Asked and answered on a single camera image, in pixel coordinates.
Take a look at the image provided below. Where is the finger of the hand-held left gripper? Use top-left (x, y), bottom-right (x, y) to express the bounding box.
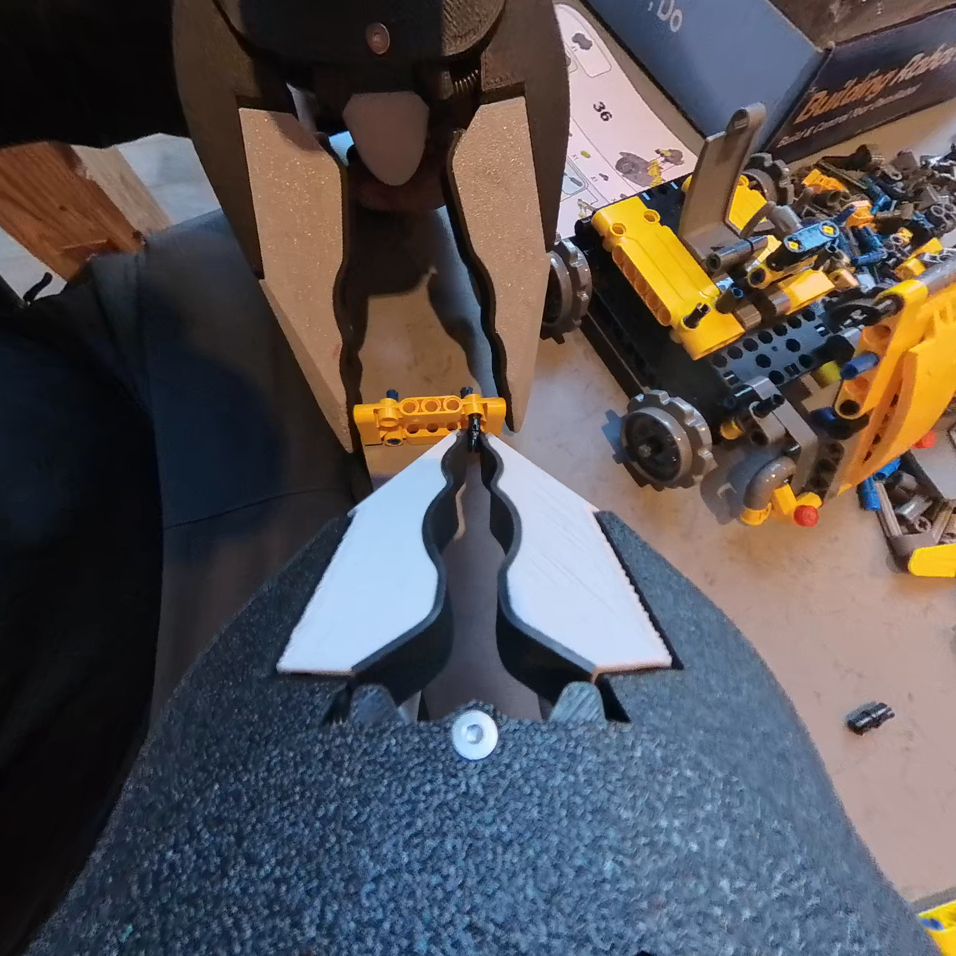
top-left (238, 107), bottom-right (367, 454)
top-left (444, 93), bottom-right (554, 434)

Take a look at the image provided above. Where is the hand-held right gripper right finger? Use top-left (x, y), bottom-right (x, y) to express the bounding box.
top-left (477, 432), bottom-right (675, 678)

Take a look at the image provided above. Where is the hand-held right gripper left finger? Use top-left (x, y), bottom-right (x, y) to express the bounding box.
top-left (275, 429), bottom-right (480, 678)

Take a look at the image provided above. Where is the yellow brick panel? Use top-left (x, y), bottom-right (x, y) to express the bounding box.
top-left (353, 387), bottom-right (509, 449)

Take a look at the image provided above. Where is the person's left forearm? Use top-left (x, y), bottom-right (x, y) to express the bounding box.
top-left (0, 0), bottom-right (247, 150)

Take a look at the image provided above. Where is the grey desk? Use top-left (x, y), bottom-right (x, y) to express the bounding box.
top-left (329, 97), bottom-right (956, 956)

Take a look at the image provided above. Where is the person's leg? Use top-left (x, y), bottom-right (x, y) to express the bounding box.
top-left (90, 209), bottom-right (374, 718)

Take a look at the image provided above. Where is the yellow brick toy vehicle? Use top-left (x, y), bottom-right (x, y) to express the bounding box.
top-left (541, 101), bottom-right (956, 527)

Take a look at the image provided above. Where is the instruction booklet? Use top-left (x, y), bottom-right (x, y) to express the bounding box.
top-left (553, 0), bottom-right (707, 225)

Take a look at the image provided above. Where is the wooden beam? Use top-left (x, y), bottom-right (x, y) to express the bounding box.
top-left (0, 142), bottom-right (174, 281)

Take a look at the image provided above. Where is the dark blue cardboard box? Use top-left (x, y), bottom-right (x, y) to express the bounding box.
top-left (579, 0), bottom-right (956, 169)

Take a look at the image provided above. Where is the person's dark jacket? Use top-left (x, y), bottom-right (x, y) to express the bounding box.
top-left (0, 276), bottom-right (169, 953)

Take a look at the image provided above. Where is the pile of loose toy bricks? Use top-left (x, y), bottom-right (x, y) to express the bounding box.
top-left (739, 142), bottom-right (956, 580)

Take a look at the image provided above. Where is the yellow short beam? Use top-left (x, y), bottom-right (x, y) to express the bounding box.
top-left (915, 900), bottom-right (956, 956)

